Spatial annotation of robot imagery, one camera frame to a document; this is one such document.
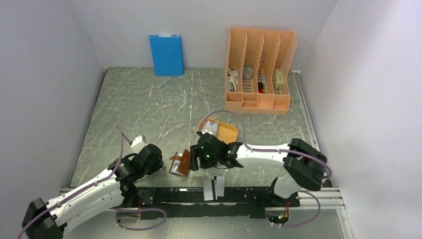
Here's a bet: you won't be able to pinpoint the brown leather card holder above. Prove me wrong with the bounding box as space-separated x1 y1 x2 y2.
169 149 191 178

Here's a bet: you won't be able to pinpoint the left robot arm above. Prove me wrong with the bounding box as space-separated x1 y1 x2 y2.
17 144 164 239

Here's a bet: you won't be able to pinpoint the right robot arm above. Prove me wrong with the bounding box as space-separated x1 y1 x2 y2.
189 133 330 206

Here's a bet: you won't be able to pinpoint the dropped grey stripe card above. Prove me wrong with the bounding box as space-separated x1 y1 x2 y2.
203 180 217 201

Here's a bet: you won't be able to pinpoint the orange oval tray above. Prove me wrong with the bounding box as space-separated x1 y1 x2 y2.
198 118 238 144

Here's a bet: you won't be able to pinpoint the white parts in organizer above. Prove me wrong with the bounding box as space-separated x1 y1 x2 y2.
227 68 241 92

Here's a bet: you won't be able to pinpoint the red orange item in organizer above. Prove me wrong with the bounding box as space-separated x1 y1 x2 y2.
257 68 267 94

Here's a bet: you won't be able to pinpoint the grey round item in organizer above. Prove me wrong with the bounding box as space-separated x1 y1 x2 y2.
242 65 254 80

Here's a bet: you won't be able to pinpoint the green eraser in organizer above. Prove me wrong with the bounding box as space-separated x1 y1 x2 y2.
275 68 285 89

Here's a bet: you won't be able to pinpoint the orange desk file organizer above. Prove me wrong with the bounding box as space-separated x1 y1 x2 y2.
224 27 297 115

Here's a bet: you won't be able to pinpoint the blue box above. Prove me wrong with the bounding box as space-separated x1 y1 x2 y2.
149 35 184 77

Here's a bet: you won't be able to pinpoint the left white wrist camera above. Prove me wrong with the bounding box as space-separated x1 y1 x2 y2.
130 134 147 153

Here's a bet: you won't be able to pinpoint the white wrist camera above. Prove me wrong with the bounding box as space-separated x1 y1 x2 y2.
197 129 213 136
130 134 147 153

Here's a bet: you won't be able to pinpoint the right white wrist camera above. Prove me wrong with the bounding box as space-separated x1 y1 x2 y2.
197 129 213 136

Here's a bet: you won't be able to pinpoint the black base frame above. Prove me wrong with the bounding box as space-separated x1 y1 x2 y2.
120 186 300 219

